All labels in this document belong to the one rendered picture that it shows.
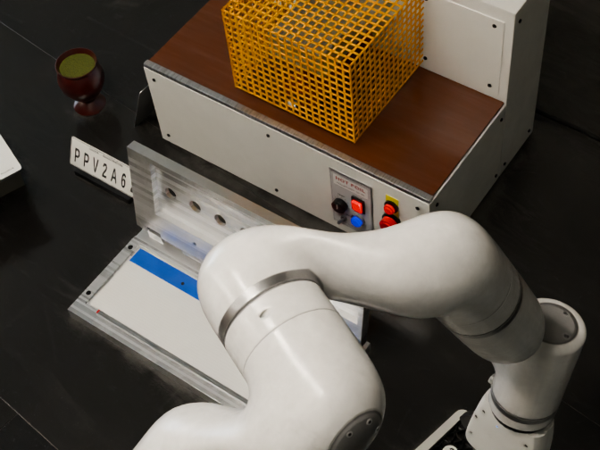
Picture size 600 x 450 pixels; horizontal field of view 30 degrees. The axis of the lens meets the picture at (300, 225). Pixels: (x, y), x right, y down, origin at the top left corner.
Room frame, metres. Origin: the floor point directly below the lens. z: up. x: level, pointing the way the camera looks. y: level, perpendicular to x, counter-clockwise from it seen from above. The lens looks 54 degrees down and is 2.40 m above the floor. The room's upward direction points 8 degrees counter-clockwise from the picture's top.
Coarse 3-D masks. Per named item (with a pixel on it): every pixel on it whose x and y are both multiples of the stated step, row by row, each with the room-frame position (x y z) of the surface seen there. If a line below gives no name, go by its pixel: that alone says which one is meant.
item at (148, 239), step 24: (144, 240) 1.11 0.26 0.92; (120, 264) 1.06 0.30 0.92; (192, 264) 1.05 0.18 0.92; (96, 288) 1.02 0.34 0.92; (72, 312) 0.98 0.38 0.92; (120, 336) 0.93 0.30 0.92; (144, 360) 0.89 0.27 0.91; (168, 360) 0.87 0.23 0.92; (192, 384) 0.83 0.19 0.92; (240, 408) 0.78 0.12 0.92
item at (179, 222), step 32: (160, 160) 1.11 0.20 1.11; (160, 192) 1.11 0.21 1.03; (192, 192) 1.07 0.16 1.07; (224, 192) 1.03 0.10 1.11; (160, 224) 1.09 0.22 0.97; (192, 224) 1.07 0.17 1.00; (224, 224) 1.03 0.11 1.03; (256, 224) 0.99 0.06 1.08; (288, 224) 0.96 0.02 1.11; (192, 256) 1.05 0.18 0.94; (352, 320) 0.86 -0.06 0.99
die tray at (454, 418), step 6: (456, 414) 0.73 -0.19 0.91; (450, 420) 0.72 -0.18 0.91; (456, 420) 0.72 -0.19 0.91; (444, 426) 0.71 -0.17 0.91; (450, 426) 0.71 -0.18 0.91; (438, 432) 0.70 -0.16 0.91; (444, 432) 0.70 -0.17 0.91; (432, 438) 0.69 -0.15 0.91; (438, 438) 0.69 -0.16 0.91; (426, 444) 0.69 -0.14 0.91; (432, 444) 0.68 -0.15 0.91
